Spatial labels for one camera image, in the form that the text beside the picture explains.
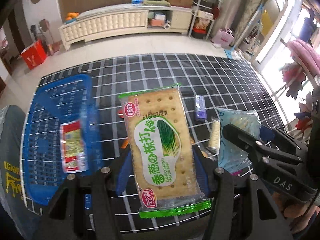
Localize clear wafer pack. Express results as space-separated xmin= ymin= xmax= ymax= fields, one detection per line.
xmin=207 ymin=118 xmax=221 ymax=154

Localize green scallion cracker pack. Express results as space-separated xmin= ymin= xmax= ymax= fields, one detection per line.
xmin=119 ymin=83 xmax=211 ymax=219

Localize purple gum pack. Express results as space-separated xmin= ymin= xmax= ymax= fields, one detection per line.
xmin=195 ymin=95 xmax=207 ymax=121

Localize red yellow snack packet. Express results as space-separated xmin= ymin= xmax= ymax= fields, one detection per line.
xmin=60 ymin=120 xmax=89 ymax=174

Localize orange long snack packet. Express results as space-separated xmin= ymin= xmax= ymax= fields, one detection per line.
xmin=120 ymin=139 xmax=129 ymax=149

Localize small red snack packet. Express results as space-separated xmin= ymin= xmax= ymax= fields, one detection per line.
xmin=117 ymin=109 xmax=124 ymax=119

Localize person's right hand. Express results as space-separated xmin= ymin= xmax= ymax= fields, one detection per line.
xmin=272 ymin=192 xmax=319 ymax=233

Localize black white grid tablecloth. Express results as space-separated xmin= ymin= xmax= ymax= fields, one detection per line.
xmin=24 ymin=52 xmax=286 ymax=234

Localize pink blanket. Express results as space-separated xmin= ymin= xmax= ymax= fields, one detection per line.
xmin=286 ymin=39 xmax=320 ymax=77

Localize arched floor mirror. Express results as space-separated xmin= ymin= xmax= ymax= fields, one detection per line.
xmin=232 ymin=0 xmax=288 ymax=62

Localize blue plastic basket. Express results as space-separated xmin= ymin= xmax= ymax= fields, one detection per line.
xmin=21 ymin=74 xmax=103 ymax=206

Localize pink gift bag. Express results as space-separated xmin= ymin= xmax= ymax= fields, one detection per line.
xmin=212 ymin=29 xmax=234 ymax=48

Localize patterned curtain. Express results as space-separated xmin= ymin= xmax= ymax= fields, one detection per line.
xmin=234 ymin=0 xmax=262 ymax=40

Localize white metal shelf rack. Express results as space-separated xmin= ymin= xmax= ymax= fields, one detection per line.
xmin=188 ymin=0 xmax=223 ymax=40

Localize red paper bag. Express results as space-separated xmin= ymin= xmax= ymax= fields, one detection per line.
xmin=20 ymin=40 xmax=47 ymax=70

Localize cream tv cabinet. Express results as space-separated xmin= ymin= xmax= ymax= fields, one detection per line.
xmin=59 ymin=4 xmax=193 ymax=50

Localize oranges on blue plate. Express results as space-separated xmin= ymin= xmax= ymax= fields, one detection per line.
xmin=65 ymin=12 xmax=79 ymax=21

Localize green folded cloth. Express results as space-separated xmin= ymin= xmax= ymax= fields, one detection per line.
xmin=143 ymin=0 xmax=171 ymax=7

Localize broom and dustpan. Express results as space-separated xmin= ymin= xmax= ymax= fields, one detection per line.
xmin=30 ymin=19 xmax=62 ymax=56

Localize blue tissue box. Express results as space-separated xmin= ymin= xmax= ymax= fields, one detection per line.
xmin=131 ymin=0 xmax=144 ymax=4

